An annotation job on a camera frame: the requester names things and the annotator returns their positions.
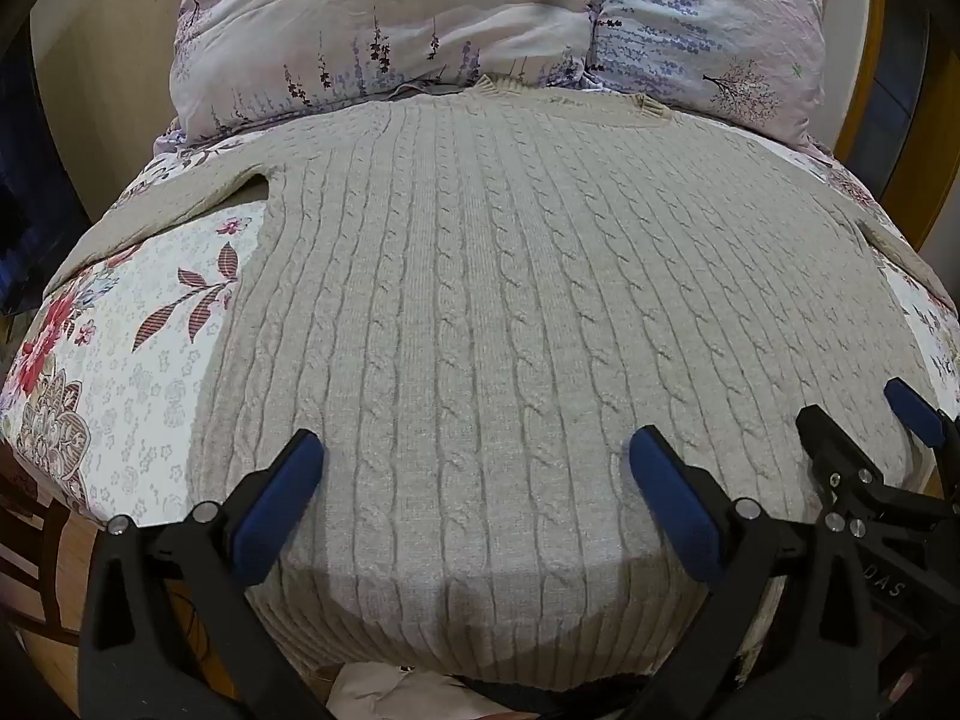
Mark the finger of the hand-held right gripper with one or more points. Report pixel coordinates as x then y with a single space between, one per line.
916 409
838 457

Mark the floral bed quilt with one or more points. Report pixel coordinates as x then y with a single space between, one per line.
135 390

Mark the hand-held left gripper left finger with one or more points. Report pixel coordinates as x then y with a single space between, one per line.
279 493

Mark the dark wooden chair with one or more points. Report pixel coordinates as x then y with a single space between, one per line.
45 540

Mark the floral lavender pillow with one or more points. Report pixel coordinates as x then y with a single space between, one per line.
360 22
712 22

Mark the wooden frame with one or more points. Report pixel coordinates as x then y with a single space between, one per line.
889 90

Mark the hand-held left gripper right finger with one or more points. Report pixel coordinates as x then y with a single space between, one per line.
675 504

